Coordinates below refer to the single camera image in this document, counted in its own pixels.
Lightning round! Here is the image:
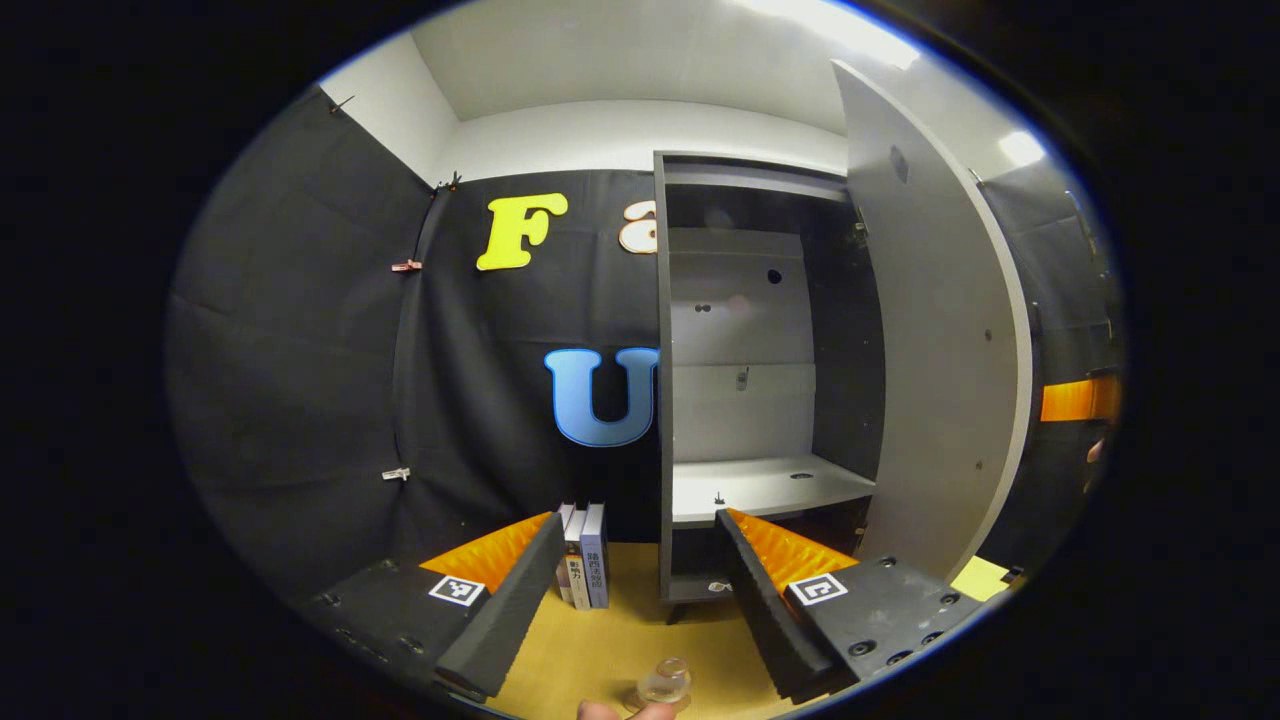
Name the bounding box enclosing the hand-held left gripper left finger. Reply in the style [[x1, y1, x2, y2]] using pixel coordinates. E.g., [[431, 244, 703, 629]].
[[300, 512, 567, 701]]

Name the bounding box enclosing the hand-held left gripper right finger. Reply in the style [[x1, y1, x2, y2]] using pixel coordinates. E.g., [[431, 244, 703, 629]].
[[715, 508, 986, 706]]

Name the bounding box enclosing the clear plastic bottle red label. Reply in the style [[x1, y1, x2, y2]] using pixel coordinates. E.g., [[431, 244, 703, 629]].
[[636, 657, 693, 707]]

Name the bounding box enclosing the grey cabinet door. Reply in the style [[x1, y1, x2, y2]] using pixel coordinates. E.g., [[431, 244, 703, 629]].
[[832, 58, 1034, 583]]

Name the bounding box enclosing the round brown coaster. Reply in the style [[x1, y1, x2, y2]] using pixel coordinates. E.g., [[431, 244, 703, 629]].
[[620, 688, 696, 717]]

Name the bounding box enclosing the dark grey cabinet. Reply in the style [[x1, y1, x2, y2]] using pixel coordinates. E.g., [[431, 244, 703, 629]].
[[652, 150, 886, 626]]

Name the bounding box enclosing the white cabinet shelf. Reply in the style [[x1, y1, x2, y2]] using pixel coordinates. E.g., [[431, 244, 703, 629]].
[[672, 455, 878, 528]]

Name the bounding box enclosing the beige book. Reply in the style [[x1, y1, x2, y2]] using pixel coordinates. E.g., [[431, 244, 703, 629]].
[[563, 510, 591, 611]]

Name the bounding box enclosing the black backdrop cloth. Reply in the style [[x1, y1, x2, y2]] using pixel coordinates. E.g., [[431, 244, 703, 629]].
[[165, 85, 1126, 611]]

